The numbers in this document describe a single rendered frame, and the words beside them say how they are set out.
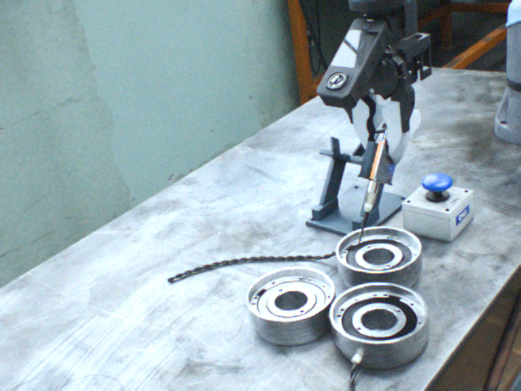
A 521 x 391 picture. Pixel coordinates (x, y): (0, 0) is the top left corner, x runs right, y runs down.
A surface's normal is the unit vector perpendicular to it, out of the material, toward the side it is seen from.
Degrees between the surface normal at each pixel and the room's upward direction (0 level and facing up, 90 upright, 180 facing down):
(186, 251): 0
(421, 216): 90
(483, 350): 0
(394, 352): 90
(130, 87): 90
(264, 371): 0
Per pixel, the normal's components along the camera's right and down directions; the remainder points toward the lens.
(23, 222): 0.77, 0.18
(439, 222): -0.62, 0.44
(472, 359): -0.14, -0.88
